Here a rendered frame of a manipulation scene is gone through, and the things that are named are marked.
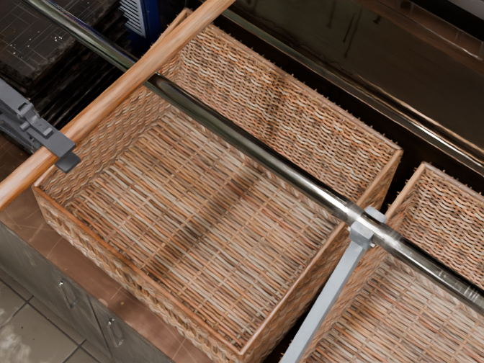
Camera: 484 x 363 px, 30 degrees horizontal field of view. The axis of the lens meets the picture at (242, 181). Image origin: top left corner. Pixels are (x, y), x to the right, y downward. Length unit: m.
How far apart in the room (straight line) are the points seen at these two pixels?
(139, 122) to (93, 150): 0.14
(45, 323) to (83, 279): 0.63
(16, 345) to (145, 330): 0.74
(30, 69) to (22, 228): 0.37
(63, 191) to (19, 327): 0.68
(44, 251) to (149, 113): 0.37
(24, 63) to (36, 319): 0.92
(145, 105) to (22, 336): 0.82
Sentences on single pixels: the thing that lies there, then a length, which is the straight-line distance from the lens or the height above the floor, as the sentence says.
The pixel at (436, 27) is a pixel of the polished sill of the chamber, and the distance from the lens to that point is 1.48.
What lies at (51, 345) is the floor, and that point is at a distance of 2.48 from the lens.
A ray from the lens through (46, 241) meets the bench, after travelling 1.94.
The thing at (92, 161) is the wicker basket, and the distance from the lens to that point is 1.94.
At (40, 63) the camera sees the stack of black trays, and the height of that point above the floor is 0.90.
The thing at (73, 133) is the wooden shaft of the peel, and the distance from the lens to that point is 1.30.
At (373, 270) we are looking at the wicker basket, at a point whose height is 0.62.
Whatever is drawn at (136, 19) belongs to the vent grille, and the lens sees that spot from 2.07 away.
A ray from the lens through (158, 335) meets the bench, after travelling 1.81.
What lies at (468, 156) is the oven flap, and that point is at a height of 0.95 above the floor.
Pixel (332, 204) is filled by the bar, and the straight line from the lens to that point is 1.26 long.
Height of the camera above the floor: 2.26
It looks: 59 degrees down
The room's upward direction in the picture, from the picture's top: 2 degrees counter-clockwise
